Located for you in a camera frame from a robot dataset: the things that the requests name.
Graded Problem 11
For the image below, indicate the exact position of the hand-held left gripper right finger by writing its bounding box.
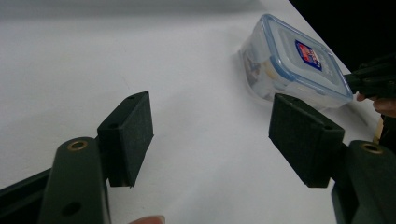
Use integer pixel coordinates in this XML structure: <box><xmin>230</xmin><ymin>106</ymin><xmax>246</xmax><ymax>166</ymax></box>
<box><xmin>268</xmin><ymin>92</ymin><xmax>347</xmax><ymax>189</ymax></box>

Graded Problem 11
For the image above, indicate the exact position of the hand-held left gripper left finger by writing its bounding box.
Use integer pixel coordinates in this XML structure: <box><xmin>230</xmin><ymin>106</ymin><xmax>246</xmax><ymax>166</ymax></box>
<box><xmin>96</xmin><ymin>91</ymin><xmax>155</xmax><ymax>189</ymax></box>

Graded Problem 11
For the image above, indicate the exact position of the small clear plastic food container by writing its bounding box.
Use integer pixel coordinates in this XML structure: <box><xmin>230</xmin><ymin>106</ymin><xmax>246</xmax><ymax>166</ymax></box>
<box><xmin>237</xmin><ymin>12</ymin><xmax>355</xmax><ymax>111</ymax></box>

